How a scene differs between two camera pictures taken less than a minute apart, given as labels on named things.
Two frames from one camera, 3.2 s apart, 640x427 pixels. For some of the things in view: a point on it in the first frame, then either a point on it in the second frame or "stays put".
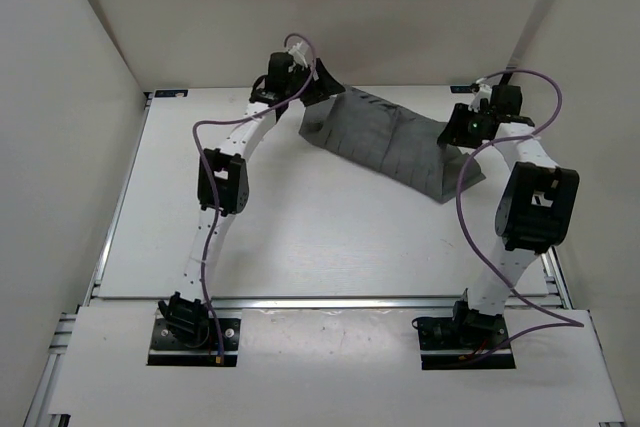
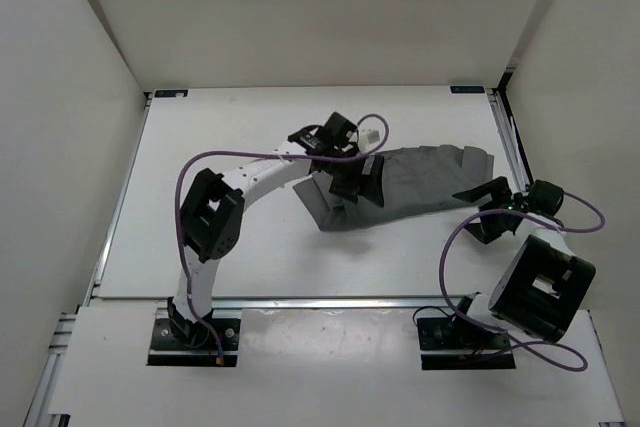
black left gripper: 321,87 to 369,184
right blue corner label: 461,88 stays put
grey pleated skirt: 392,139 to 413,179
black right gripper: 460,115 to 498,189
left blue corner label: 171,93 stays put
